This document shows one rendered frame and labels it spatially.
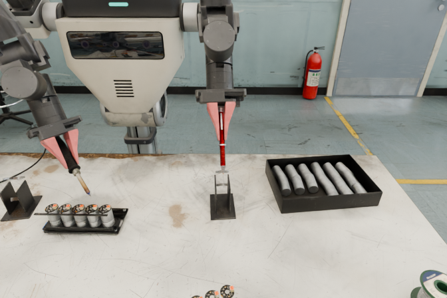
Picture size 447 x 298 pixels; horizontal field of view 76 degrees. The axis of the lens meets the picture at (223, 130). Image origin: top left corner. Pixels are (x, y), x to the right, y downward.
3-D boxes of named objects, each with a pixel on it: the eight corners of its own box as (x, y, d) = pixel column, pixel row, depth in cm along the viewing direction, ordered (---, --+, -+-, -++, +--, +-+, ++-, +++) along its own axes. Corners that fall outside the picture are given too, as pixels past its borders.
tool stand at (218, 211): (233, 213, 71) (231, 169, 73) (237, 221, 62) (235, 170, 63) (210, 214, 71) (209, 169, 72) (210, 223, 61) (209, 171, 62)
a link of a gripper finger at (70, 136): (91, 159, 62) (74, 119, 61) (56, 174, 58) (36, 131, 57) (84, 160, 67) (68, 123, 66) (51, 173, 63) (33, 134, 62)
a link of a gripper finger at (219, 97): (237, 138, 55) (235, 91, 56) (200, 140, 55) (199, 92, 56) (234, 140, 62) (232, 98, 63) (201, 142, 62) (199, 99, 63)
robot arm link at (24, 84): (42, 41, 62) (-1, 56, 60) (20, 24, 51) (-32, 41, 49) (68, 92, 64) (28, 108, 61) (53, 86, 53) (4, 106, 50)
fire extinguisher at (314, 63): (300, 94, 323) (307, 44, 297) (314, 94, 323) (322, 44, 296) (303, 99, 310) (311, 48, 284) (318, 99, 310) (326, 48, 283)
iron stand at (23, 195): (42, 213, 71) (42, 174, 72) (22, 221, 62) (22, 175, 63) (16, 216, 70) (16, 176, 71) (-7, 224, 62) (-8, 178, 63)
